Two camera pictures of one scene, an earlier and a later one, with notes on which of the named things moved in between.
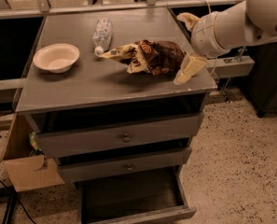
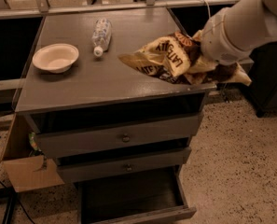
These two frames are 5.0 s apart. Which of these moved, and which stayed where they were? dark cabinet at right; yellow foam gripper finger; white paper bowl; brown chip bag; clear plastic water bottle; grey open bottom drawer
Moved: yellow foam gripper finger; brown chip bag
Stayed: white paper bowl; dark cabinet at right; clear plastic water bottle; grey open bottom drawer
